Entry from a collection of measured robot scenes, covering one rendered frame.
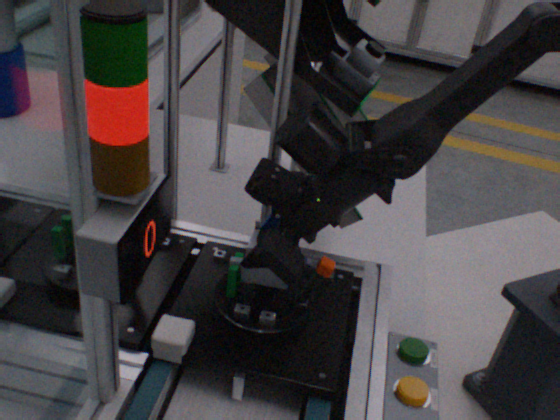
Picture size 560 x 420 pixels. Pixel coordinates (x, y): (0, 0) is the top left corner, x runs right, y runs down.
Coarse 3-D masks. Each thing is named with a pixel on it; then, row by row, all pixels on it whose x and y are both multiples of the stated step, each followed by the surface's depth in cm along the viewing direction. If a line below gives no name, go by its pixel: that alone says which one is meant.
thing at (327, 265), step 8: (304, 264) 79; (312, 264) 79; (320, 264) 78; (328, 264) 78; (320, 272) 78; (328, 272) 78; (312, 280) 80; (320, 280) 79; (304, 288) 81; (312, 288) 80; (304, 296) 82
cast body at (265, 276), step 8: (256, 232) 80; (256, 240) 78; (248, 248) 77; (240, 264) 81; (240, 272) 82; (248, 272) 79; (256, 272) 79; (264, 272) 79; (272, 272) 78; (248, 280) 80; (256, 280) 80; (264, 280) 79; (272, 280) 79; (280, 280) 79; (280, 288) 80
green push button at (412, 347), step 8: (400, 344) 82; (408, 344) 82; (416, 344) 82; (424, 344) 82; (400, 352) 81; (408, 352) 81; (416, 352) 81; (424, 352) 81; (408, 360) 80; (416, 360) 80; (424, 360) 81
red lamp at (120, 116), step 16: (96, 96) 47; (112, 96) 47; (128, 96) 47; (144, 96) 48; (96, 112) 48; (112, 112) 47; (128, 112) 48; (144, 112) 49; (96, 128) 49; (112, 128) 48; (128, 128) 49; (144, 128) 50; (112, 144) 49; (128, 144) 49
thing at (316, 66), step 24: (216, 0) 87; (240, 0) 86; (264, 0) 84; (312, 0) 95; (240, 24) 87; (264, 24) 86; (312, 24) 97; (264, 48) 88; (312, 48) 96; (336, 48) 97; (312, 72) 87; (336, 96) 87
